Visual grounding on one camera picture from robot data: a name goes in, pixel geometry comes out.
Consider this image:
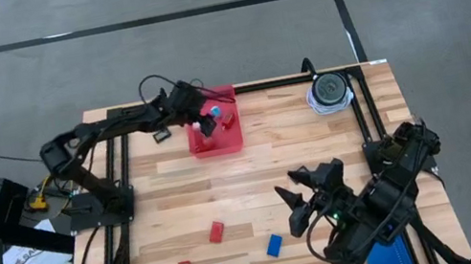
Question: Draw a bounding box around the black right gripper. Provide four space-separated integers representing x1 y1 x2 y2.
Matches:
270 154 366 242

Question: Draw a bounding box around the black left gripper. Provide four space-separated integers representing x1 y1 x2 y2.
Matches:
161 77 221 145

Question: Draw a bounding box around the blue white sharpener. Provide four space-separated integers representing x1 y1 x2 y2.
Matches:
209 103 224 120

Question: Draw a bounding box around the red square block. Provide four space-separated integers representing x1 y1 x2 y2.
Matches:
219 112 238 131

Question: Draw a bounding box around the black digital clock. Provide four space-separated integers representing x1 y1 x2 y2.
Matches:
151 127 174 145

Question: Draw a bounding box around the blue rectangular block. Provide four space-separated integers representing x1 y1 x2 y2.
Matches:
262 231 286 260

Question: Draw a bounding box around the red rectangular block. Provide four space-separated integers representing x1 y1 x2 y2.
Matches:
205 219 229 245

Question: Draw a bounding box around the red translucent plastic bin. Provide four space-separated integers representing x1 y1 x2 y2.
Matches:
178 82 248 162

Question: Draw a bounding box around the white cylinder with black top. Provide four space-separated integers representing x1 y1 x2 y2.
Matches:
308 68 352 109

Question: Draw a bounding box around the black diagonal beam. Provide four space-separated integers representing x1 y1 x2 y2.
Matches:
0 207 78 264

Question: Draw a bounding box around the black aluminium table frame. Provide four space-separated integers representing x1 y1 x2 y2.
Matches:
27 47 471 264

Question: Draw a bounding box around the yellow connector cable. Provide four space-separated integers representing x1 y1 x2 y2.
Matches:
23 176 58 213

